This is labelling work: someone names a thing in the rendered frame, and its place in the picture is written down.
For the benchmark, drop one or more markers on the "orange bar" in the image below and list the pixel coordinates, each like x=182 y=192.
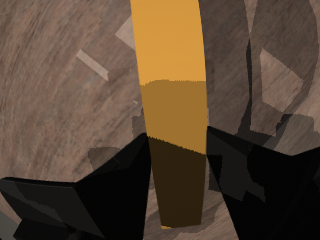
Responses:
x=170 y=58

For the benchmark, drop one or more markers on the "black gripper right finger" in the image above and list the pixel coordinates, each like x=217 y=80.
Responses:
x=260 y=186

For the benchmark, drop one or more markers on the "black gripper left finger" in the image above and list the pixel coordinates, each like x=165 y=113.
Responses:
x=109 y=204

